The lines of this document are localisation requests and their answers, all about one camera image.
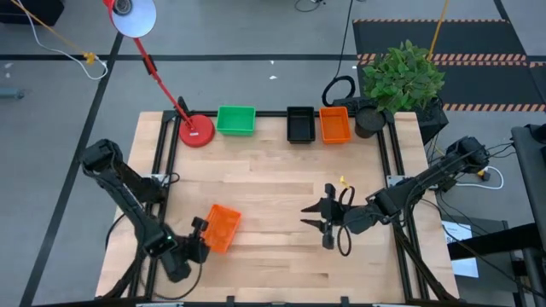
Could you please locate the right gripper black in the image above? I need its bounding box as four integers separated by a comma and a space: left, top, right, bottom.
299, 182, 373, 251

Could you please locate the orange plastic slotted basket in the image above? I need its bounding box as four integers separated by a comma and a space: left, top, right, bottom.
318, 106, 353, 145
201, 203, 243, 255

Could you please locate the black plastic slotted basket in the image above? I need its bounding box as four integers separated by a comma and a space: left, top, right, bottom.
286, 106, 317, 145

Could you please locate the green plastic slotted basket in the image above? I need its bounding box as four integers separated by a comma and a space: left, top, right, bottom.
215, 105, 258, 137

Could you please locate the black plant pot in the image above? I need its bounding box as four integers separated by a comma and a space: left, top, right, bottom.
354, 106, 387, 140

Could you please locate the red desk lamp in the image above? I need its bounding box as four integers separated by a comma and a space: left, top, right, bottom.
102, 0, 216, 148

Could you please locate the white paper sheet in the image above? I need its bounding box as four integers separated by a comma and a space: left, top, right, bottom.
441, 220, 479, 279

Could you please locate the green leafy artificial tree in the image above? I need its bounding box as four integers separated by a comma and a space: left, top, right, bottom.
361, 39, 447, 115

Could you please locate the black side desk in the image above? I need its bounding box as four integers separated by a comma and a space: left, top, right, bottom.
510, 123, 546, 307

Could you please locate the black striped-edge floor mat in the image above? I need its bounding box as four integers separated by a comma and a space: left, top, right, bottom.
351, 18, 546, 113

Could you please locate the black floor case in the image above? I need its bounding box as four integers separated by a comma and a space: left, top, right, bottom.
0, 0, 65, 26

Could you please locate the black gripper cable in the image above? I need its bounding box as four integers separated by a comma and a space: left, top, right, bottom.
335, 185, 356, 258

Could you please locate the black aluminium table frame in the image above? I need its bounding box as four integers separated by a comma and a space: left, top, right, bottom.
102, 109, 460, 307

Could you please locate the black coiled cable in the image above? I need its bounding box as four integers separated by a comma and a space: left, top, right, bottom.
321, 0, 357, 107

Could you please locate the white power cable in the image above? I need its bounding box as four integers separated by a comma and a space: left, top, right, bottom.
455, 165, 505, 191

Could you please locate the yellow strap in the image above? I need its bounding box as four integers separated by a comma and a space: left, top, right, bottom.
427, 0, 451, 50
9, 0, 97, 65

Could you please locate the white floor cable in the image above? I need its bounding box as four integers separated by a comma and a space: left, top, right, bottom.
16, 0, 109, 81

